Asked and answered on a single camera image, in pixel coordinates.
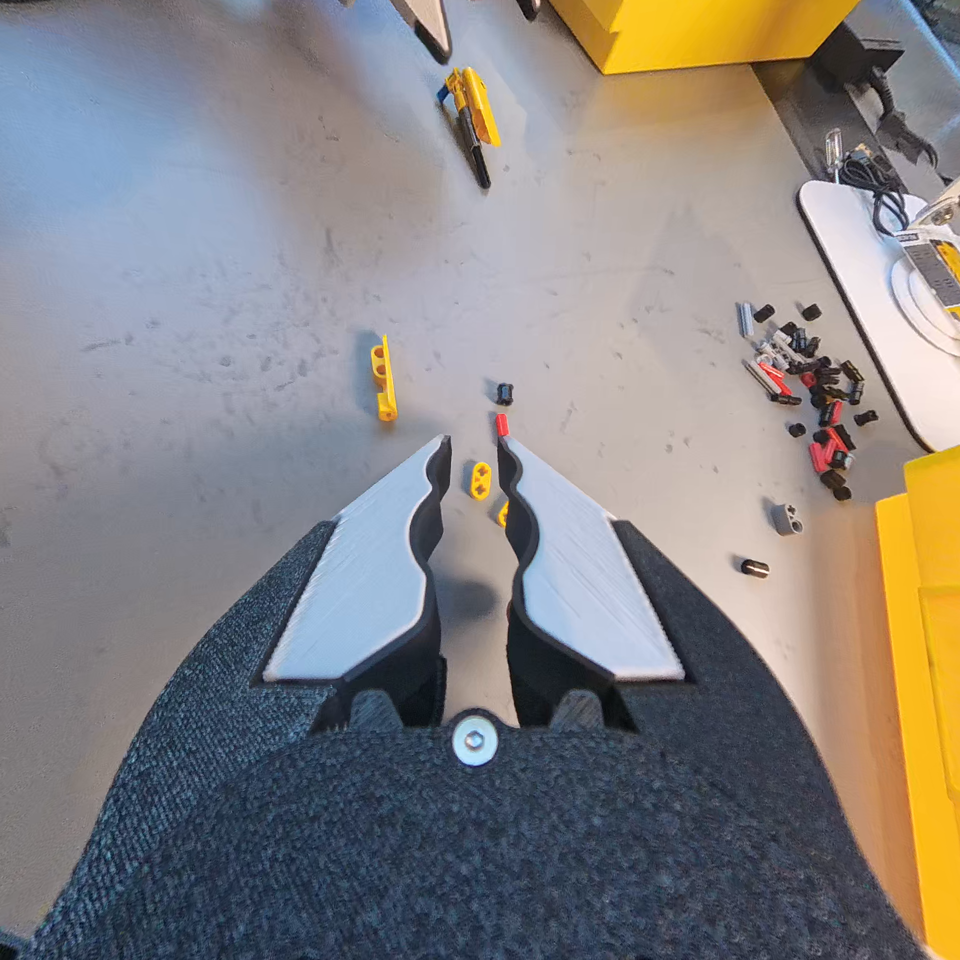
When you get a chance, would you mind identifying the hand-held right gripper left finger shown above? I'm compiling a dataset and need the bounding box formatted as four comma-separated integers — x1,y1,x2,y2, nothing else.
262,433,454,727

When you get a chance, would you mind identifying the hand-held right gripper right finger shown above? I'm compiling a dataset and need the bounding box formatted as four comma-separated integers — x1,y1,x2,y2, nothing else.
497,433,687,727

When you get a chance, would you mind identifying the yellow brick arm with axle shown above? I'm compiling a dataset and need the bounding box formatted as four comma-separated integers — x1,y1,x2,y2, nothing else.
437,66,504,190

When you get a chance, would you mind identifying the long yellow brick beam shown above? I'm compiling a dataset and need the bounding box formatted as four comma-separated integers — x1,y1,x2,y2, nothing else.
370,334,399,423

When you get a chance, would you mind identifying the grey desk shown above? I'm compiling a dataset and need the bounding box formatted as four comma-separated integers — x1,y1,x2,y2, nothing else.
0,0,960,960

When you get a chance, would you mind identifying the yellow storage bin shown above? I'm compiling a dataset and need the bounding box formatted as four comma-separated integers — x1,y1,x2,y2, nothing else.
546,0,862,76
873,444,960,960

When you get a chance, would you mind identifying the pile of black red pieces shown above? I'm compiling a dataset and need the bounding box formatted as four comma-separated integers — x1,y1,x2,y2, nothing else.
737,302,880,502

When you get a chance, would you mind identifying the black power adapter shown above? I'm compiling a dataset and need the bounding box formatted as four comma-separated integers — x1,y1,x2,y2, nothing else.
812,21,906,95

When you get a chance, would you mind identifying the white book stand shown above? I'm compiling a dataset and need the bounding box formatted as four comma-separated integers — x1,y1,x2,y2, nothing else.
796,176,960,453

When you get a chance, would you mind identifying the yellow black sticker sheet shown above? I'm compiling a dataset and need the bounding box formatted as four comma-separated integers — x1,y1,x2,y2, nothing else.
898,217,960,316

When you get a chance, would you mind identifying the black coiled cable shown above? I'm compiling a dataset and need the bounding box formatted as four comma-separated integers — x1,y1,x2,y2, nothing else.
838,146,912,239

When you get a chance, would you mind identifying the black adapter cable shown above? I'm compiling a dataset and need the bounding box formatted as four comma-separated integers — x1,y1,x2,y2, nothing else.
870,66,940,175

